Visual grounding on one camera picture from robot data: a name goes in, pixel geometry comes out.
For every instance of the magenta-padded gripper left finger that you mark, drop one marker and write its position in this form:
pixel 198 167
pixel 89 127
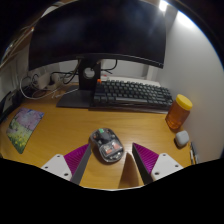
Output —
pixel 60 165

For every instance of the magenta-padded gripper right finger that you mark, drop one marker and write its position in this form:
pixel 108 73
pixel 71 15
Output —
pixel 163 165

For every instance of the transparent computer mouse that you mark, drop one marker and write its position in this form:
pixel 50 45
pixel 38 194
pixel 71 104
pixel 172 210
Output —
pixel 107 146

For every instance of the floral print mouse pad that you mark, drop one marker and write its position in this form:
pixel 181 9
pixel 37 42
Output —
pixel 23 128

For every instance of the white earbuds case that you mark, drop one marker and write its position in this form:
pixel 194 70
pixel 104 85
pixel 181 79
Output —
pixel 182 138

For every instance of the dark pens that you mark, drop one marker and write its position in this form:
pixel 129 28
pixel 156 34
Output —
pixel 194 153

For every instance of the orange jar with yellow lid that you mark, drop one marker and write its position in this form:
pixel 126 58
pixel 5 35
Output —
pixel 177 115

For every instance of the dark grey keyboard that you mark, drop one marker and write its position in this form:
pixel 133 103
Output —
pixel 133 93

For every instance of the black box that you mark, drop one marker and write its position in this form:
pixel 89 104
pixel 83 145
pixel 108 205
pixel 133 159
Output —
pixel 8 103

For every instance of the white power strip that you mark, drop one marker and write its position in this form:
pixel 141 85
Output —
pixel 43 80

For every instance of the black computer monitor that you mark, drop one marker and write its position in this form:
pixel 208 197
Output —
pixel 96 30

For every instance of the white strip light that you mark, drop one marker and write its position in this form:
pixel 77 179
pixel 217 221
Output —
pixel 163 5

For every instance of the wooden wall shelf unit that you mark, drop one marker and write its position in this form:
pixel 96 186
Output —
pixel 16 43

